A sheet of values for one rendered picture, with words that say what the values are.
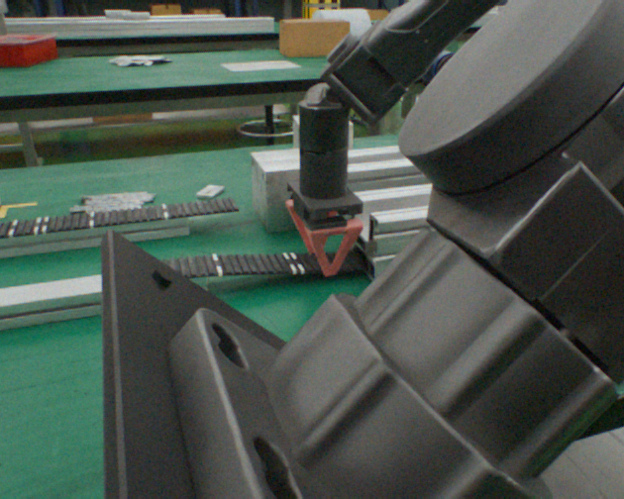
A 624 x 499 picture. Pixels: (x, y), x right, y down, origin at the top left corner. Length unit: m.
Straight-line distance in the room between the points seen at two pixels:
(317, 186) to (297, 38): 2.16
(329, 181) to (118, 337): 0.50
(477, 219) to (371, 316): 0.04
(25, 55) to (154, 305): 2.52
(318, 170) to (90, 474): 0.37
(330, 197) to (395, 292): 0.50
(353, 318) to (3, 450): 0.42
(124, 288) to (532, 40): 0.14
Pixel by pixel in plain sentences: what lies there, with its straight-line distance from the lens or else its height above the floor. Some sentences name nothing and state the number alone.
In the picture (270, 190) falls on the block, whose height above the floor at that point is 0.85.
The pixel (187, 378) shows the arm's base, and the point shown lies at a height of 1.02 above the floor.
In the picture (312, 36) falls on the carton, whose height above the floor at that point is 0.87.
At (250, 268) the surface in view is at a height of 0.81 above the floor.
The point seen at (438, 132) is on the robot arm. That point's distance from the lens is 0.17.
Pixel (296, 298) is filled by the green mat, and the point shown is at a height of 0.78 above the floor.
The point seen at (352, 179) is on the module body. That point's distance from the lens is 0.86.
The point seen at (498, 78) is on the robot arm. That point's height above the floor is 1.10.
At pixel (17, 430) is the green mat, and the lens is 0.55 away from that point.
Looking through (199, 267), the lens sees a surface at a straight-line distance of 0.67.
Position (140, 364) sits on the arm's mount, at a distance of 0.16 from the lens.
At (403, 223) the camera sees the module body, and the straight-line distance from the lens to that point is 0.68.
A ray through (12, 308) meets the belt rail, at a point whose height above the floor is 0.80.
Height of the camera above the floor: 1.12
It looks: 26 degrees down
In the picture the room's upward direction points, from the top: straight up
